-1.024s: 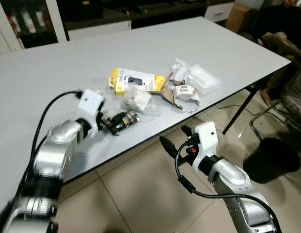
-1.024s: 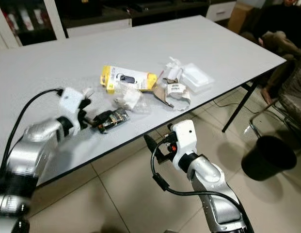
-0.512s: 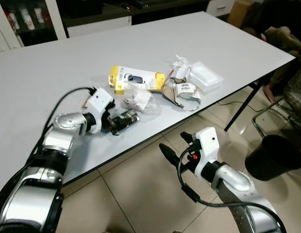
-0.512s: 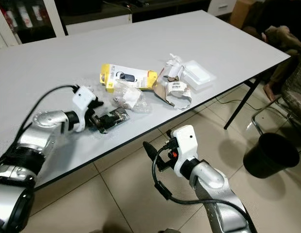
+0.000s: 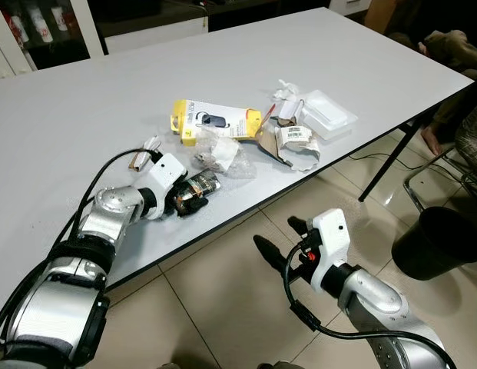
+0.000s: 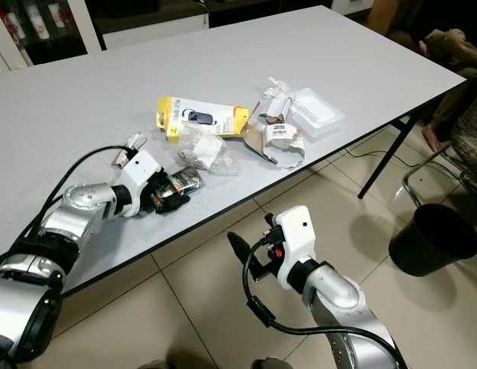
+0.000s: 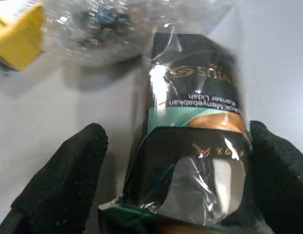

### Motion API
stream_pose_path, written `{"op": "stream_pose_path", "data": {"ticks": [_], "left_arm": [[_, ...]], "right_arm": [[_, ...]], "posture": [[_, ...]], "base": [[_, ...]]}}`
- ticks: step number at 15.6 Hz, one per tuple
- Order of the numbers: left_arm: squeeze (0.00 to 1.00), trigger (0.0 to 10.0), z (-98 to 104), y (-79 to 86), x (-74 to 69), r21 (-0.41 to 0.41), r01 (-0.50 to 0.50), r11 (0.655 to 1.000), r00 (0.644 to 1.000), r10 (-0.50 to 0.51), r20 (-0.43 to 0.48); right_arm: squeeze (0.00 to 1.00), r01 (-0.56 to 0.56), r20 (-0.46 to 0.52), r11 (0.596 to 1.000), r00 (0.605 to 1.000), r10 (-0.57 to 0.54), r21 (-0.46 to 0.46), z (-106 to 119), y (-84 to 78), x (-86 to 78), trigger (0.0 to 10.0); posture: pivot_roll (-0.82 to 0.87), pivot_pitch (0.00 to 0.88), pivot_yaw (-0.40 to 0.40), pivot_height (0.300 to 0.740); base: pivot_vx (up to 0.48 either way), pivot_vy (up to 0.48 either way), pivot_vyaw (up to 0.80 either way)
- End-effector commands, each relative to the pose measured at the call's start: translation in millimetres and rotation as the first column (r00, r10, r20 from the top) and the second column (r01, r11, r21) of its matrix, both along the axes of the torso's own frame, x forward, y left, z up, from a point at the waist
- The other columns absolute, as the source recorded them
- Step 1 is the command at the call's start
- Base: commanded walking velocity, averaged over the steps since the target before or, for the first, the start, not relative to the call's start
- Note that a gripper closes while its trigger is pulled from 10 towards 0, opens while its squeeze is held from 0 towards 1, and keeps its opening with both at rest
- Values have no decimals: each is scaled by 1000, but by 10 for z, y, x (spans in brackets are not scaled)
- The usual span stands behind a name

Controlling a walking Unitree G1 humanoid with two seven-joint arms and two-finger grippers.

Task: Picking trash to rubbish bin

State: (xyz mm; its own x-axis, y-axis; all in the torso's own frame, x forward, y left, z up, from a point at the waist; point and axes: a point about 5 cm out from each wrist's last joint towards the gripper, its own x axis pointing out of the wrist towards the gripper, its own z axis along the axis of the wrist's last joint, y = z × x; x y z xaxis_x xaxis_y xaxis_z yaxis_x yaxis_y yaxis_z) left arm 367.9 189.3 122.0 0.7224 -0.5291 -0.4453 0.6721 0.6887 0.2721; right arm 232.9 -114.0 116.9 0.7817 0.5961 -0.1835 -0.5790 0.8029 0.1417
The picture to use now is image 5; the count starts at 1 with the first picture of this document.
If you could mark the dark wrapper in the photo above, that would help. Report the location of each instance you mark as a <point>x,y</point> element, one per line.
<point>207,183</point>

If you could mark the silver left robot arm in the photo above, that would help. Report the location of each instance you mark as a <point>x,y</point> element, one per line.
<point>57,296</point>

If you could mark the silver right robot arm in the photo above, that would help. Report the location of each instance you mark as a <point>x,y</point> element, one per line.
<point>376,307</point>

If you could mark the black rubbish bin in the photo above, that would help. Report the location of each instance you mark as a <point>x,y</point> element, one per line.
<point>434,246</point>

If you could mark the clear crumpled plastic wrapper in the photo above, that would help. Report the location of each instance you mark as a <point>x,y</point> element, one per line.
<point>223,154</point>

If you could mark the yellow white product package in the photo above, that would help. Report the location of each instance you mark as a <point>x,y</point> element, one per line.
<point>216,121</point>

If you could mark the torn brown cardboard packaging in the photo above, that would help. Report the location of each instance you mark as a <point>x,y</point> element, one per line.
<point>288,142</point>

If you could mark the black table leg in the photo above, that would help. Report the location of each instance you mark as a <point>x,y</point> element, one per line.
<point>388,161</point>

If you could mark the clear plastic tray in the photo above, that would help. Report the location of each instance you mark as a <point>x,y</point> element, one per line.
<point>329,113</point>

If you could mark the white crumpled plastic bag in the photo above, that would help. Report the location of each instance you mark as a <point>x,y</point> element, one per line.
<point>287,98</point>

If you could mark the white glass door cabinet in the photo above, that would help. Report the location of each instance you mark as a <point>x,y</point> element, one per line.
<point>46,34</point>

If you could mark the seated person's legs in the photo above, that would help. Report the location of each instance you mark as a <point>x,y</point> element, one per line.
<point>453,54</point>

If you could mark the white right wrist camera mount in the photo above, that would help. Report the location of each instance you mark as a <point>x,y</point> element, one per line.
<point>330,238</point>

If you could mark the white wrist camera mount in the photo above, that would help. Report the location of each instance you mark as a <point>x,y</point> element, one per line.
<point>163,175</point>
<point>330,238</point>

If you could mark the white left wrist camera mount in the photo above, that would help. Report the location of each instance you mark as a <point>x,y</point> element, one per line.
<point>163,175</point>

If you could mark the metal frame chair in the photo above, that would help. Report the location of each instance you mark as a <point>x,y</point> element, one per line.
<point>445,173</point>

